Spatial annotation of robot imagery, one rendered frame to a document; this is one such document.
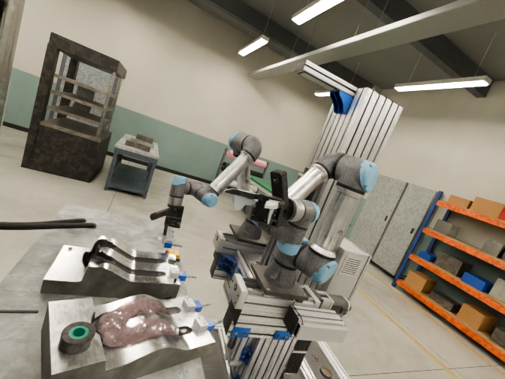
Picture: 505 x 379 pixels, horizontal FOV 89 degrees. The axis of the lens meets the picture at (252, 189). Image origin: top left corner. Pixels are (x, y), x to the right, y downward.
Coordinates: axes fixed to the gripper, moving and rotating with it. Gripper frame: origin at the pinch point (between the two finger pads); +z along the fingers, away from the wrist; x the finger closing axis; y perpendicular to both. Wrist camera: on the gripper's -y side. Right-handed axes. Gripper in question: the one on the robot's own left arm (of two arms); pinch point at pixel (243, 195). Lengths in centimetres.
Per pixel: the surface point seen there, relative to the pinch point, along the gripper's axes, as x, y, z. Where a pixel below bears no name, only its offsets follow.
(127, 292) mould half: 53, 56, -2
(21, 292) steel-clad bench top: 66, 57, 30
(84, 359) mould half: 20, 52, 21
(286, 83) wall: 492, -287, -552
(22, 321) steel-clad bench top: 52, 59, 31
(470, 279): -41, 69, -490
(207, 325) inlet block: 21, 56, -21
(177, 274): 49, 48, -21
